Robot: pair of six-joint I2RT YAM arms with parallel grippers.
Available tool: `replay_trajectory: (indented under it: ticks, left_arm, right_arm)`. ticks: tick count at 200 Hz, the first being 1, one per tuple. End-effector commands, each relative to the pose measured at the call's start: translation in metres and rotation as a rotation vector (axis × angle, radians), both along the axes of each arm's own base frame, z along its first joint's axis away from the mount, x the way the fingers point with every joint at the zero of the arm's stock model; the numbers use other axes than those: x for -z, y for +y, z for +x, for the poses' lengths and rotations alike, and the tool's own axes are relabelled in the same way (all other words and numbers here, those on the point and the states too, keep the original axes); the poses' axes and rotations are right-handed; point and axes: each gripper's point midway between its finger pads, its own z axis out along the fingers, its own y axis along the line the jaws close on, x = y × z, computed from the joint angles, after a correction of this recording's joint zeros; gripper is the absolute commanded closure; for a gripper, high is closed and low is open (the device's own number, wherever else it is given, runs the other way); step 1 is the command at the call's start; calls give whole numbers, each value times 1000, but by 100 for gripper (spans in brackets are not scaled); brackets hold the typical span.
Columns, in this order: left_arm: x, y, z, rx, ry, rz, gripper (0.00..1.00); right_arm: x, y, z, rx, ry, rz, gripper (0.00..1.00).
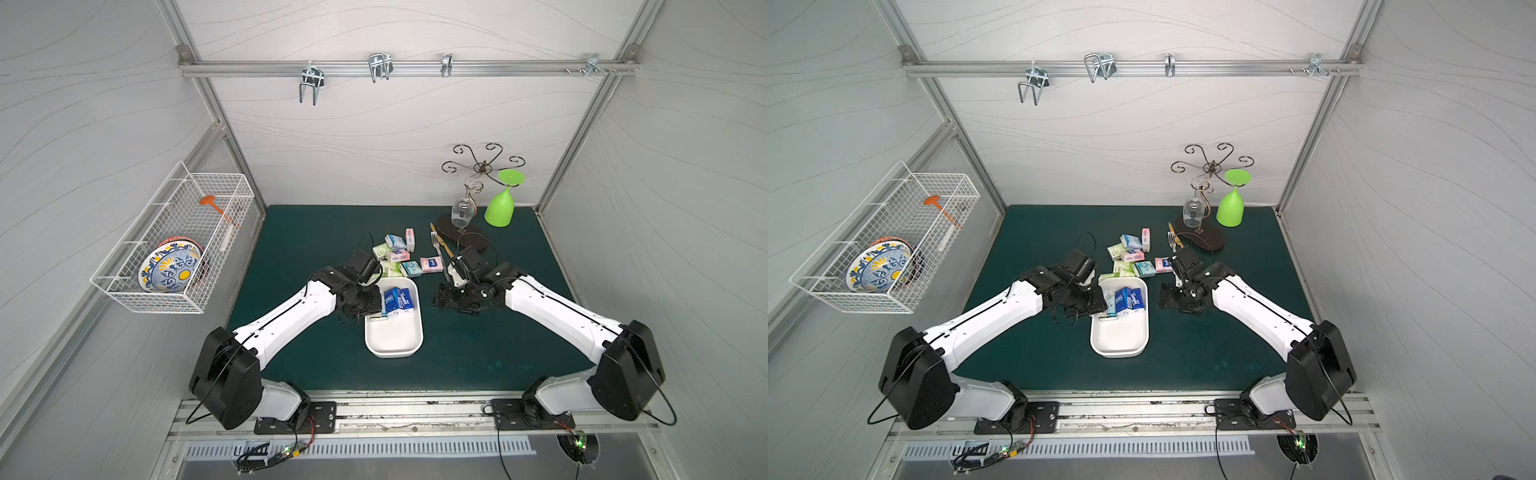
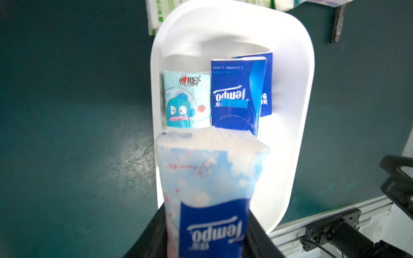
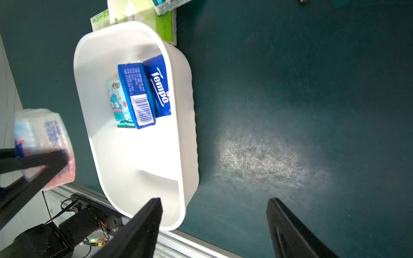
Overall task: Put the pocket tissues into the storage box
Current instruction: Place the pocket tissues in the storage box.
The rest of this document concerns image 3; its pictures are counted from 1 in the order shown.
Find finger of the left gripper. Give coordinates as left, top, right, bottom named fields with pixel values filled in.
left=1, top=148, right=68, bottom=194
left=1, top=176, right=45, bottom=230

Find teal cartoon tissue pack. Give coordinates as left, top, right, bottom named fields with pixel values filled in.
left=106, top=79, right=135, bottom=129

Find pink floral Tempo pack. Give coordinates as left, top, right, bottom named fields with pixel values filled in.
left=14, top=109, right=76, bottom=190

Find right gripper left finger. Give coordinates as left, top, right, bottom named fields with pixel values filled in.
left=93, top=198, right=163, bottom=258

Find dark blue Tempo tissue pack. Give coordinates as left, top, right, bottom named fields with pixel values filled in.
left=143, top=55, right=171, bottom=118

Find green white tissue pack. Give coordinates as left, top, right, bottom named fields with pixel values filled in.
left=90, top=0, right=177, bottom=46

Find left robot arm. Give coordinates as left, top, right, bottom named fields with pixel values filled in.
left=1, top=149, right=123, bottom=258

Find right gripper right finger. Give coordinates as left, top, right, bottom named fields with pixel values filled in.
left=266, top=198, right=338, bottom=258

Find white oval storage box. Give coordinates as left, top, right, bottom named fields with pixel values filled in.
left=74, top=21, right=199, bottom=231

